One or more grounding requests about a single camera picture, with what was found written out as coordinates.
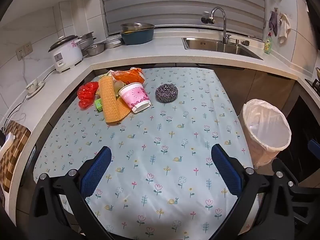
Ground steel wool scrubber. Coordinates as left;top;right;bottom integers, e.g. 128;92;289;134
155;84;178;103

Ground stacked steel pots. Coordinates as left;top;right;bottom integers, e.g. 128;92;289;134
78;32;97;49

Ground pink paper cup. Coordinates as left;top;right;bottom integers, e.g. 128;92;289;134
118;82;151;114

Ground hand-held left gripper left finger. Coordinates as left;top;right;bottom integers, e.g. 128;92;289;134
29;146;113;240

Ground bin with white liner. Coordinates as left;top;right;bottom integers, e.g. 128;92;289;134
241;99;292;168

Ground brown kitchen cabinet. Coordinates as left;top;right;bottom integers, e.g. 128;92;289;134
215;67;298;120

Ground chrome kitchen faucet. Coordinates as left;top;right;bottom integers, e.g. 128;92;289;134
201;7;232;45

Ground orange waffle dish cloth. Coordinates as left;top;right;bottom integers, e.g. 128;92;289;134
98;76;131;123

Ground white power cable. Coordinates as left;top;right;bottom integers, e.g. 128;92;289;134
0;96;27;129

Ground orange snack wrapper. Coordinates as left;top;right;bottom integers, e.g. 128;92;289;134
110;67;146;85

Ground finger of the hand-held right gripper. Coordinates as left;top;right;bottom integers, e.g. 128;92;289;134
287;177;320;230
308;139;320;157

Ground dark blue basin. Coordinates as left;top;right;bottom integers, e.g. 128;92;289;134
121;26;155;45

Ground checkered wooden cutting board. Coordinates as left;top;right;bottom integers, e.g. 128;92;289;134
0;121;32;193

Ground black gas stove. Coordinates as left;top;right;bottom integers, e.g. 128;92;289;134
305;77;320;93

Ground green dish soap bottle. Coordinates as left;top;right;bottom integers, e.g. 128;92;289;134
264;32;273;55

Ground grey window blind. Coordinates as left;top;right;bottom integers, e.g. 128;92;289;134
100;0;266;39

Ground wall power socket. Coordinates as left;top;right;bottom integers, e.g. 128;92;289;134
16;42;33;61

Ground black rice cooker cable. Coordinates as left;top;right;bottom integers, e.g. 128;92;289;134
37;69;57;83

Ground steel mixing bowl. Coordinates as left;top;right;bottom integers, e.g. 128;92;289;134
84;42;105;57

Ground purple hanging cloth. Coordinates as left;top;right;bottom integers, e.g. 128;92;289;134
269;10;278;37

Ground white hanging cloth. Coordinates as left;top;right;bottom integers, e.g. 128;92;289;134
278;13;291;44

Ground steel tray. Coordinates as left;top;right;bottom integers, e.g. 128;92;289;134
104;37;123;50

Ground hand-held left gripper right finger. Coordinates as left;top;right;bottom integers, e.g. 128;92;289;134
211;144;297;240

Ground white rice cooker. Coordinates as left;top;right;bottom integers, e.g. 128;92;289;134
48;35;83;73

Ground red plastic bag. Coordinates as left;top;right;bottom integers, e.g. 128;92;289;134
77;81;100;110

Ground large steel bowl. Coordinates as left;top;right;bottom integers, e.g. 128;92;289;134
120;22;155;34

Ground stainless steel sink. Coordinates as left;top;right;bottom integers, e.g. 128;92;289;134
182;37;264;60

